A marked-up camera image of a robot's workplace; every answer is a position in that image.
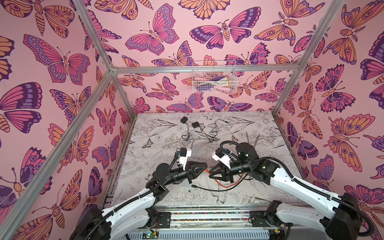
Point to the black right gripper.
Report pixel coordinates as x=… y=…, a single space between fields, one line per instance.
x=226 y=169

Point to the white network switch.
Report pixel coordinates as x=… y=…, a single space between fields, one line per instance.
x=185 y=184
x=195 y=152

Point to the black power adapter left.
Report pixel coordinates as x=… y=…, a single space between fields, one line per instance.
x=184 y=120

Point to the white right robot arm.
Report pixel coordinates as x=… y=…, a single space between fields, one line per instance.
x=338 y=216

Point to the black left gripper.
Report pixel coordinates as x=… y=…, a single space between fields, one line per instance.
x=198 y=168

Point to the white wire basket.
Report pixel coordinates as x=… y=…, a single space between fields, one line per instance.
x=214 y=77

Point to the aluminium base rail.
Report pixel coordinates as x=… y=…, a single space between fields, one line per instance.
x=193 y=224

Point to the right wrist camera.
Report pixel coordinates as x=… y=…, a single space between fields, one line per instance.
x=223 y=157

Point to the black power adapter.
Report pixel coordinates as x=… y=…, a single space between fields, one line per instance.
x=196 y=125
x=184 y=120

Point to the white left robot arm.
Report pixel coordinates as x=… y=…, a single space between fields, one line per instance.
x=129 y=207

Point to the black power adapter right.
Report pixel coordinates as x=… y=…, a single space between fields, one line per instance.
x=196 y=125

